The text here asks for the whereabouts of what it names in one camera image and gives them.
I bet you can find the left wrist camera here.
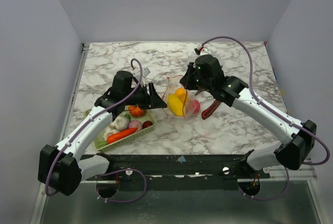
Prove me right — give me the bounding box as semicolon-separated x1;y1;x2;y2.
134;68;150;86

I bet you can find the clear zip top bag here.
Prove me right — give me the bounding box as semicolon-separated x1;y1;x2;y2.
162;75;198;118

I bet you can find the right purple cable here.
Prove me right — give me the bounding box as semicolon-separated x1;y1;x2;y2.
199;35;330;201

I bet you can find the white garlic bulb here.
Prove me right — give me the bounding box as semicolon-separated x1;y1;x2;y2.
103;126;119;141

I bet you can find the aluminium frame rail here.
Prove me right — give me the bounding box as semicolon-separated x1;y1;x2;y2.
31;43;91;183

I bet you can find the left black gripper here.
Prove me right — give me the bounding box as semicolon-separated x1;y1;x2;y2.
124;83;168;110

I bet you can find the green plastic basket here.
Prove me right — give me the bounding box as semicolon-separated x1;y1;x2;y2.
93;106;156;151

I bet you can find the yellow bell pepper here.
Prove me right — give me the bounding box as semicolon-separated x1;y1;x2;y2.
174;88;186;98

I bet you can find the red black utility knife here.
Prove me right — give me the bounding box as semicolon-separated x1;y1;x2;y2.
201;100;221;120

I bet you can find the dark red plum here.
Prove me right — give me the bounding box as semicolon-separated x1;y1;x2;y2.
142;121;153;128

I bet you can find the orange carrot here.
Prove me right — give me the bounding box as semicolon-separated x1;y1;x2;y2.
107;128;137;144

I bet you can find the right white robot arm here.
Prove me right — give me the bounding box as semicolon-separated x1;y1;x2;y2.
180;55;317;178

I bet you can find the yellow mango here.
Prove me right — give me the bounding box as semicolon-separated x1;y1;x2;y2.
167;94;184;116

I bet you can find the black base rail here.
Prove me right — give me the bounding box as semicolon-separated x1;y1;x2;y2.
86;154;270;191

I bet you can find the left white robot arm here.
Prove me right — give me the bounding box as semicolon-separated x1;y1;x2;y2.
37;71;167;196

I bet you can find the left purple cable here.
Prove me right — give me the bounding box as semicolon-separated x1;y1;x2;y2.
45;58;148;204

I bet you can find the small orange pumpkin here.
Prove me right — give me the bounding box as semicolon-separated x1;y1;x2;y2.
128;106;146;117

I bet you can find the white mushroom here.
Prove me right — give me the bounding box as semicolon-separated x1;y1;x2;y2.
109;115;130;131

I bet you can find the red bell pepper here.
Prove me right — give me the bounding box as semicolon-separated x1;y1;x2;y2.
187;99;200;115

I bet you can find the pink purple onion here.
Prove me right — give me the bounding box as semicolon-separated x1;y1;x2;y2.
128;120;143;131

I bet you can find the purple cable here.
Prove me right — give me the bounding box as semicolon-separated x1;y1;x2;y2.
45;58;148;204
199;35;330;201

